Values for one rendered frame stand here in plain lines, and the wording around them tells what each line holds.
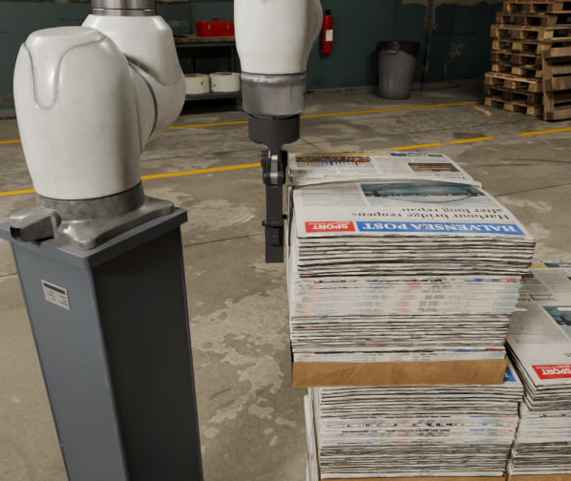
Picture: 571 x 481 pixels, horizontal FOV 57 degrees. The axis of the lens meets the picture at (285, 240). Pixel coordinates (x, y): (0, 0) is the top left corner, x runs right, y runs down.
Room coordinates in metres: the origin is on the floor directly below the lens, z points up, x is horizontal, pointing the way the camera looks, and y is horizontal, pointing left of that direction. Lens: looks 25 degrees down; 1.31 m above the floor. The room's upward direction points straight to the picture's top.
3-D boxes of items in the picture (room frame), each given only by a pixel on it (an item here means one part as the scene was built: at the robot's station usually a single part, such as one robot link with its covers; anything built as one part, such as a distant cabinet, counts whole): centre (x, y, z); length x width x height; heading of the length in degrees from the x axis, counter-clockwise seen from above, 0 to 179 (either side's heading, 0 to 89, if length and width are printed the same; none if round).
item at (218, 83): (6.61, 1.33, 0.55); 1.80 x 0.70 x 1.09; 112
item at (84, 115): (0.77, 0.30, 1.17); 0.18 x 0.16 x 0.22; 172
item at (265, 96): (0.76, 0.02, 1.19); 0.09 x 0.09 x 0.06
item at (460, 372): (0.64, -0.15, 0.86); 0.29 x 0.16 x 0.04; 91
